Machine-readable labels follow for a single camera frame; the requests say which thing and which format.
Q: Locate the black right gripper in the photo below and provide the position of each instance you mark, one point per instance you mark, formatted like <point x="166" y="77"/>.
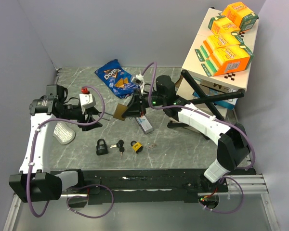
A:
<point x="135" y="107"/>

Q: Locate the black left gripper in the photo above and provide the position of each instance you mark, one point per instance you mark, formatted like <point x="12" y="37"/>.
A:
<point x="90" y="112"/>

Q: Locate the brass padlock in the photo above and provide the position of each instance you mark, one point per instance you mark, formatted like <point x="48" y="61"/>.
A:
<point x="119" y="111"/>

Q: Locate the black padlock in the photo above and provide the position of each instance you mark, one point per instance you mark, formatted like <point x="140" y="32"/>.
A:
<point x="101" y="147"/>

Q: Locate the black headed keys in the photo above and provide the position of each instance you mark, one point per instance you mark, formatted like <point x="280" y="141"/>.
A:
<point x="120" y="146"/>

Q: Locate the yellow padlock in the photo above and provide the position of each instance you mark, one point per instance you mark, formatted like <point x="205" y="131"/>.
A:
<point x="136" y="146"/>

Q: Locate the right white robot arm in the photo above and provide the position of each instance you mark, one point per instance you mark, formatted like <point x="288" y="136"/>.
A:
<point x="231" y="140"/>

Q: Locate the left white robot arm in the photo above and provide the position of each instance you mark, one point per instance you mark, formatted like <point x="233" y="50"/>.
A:
<point x="34" y="181"/>

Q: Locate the purple white toothpaste box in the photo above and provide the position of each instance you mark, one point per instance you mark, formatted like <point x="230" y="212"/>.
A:
<point x="144" y="124"/>

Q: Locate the blue Doritos chip bag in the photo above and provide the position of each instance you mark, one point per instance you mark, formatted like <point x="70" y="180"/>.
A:
<point x="116" y="79"/>

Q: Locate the white mesh scrubbing pad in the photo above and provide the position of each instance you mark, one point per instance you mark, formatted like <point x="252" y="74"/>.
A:
<point x="63" y="133"/>

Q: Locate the blue box under shelf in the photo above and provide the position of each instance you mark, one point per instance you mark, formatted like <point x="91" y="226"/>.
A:
<point x="226" y="100"/>

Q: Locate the orange sponge pack front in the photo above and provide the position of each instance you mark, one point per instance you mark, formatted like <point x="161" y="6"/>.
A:
<point x="228" y="60"/>

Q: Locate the orange sponge pack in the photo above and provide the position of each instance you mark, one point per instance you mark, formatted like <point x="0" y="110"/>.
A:
<point x="221" y="24"/>
<point x="228" y="60"/>
<point x="241" y="15"/>

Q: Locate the orange sponge pack top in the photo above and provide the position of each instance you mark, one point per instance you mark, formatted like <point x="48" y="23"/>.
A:
<point x="241" y="15"/>

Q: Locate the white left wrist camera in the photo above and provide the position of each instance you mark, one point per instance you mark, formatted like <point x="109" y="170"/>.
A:
<point x="86" y="99"/>

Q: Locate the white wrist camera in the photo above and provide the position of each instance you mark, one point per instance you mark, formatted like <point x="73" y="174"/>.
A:
<point x="139" y="80"/>
<point x="86" y="99"/>

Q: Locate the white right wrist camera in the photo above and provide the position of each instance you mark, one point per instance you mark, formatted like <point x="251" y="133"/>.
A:
<point x="139" y="80"/>

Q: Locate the white shelf with black frame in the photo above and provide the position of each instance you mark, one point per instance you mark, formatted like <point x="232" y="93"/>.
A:
<point x="194" y="79"/>

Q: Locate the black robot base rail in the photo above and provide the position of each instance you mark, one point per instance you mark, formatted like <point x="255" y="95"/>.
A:
<point x="146" y="185"/>

